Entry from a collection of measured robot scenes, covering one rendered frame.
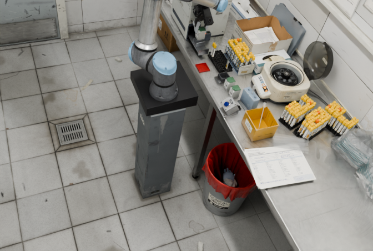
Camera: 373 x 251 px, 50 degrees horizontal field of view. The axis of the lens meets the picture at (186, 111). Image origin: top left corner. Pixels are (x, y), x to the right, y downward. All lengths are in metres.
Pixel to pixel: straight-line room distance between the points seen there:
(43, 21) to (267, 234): 2.54
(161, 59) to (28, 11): 1.95
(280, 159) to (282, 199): 0.22
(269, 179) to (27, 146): 1.83
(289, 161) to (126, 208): 1.21
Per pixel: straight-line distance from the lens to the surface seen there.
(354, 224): 2.04
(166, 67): 1.94
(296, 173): 2.04
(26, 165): 3.03
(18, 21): 3.76
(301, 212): 1.95
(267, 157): 2.04
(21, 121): 3.27
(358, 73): 2.29
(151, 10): 1.90
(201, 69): 2.38
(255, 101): 2.16
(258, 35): 2.64
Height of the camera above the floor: 2.47
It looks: 48 degrees down
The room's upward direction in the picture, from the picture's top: 11 degrees clockwise
